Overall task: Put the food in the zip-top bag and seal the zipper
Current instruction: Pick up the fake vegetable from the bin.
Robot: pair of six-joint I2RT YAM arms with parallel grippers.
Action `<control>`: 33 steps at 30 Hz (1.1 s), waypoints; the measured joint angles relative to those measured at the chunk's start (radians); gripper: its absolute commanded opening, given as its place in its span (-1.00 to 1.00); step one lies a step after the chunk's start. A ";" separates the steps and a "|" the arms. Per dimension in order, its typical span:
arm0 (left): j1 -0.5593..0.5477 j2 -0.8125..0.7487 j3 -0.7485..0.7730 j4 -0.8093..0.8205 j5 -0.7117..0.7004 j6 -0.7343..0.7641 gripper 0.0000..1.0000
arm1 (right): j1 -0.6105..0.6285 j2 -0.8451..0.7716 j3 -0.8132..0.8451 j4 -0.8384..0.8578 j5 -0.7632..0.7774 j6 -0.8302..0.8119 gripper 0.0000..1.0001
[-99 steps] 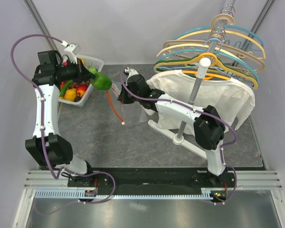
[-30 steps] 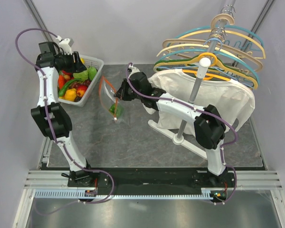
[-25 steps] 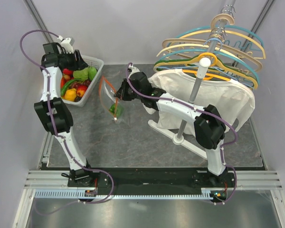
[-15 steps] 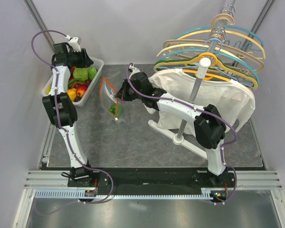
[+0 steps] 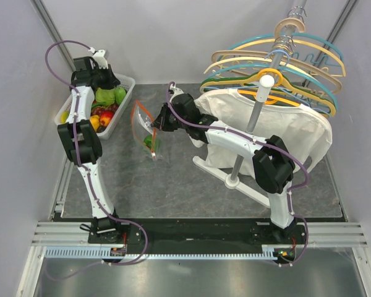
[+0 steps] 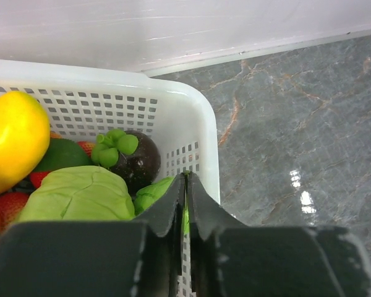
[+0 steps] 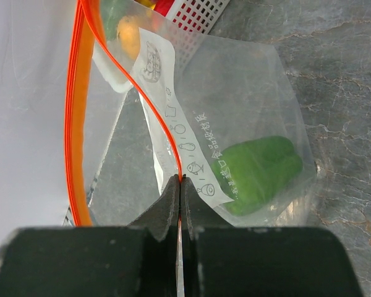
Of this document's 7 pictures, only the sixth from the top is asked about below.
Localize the red strawberry toy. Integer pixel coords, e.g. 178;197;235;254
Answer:
0;192;29;231

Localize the white plastic basket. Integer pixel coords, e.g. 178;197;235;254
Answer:
0;60;220;296

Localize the green cabbage toy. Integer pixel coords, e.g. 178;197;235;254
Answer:
16;166;135;223

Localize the green bell pepper toy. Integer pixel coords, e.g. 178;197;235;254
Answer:
33;139;93;172

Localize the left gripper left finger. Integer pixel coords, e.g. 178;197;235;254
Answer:
132;174;186;238

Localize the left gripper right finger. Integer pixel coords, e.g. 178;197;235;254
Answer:
187;172;250;240

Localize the dark mangosteen toy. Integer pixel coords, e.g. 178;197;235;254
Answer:
91;129;161;196

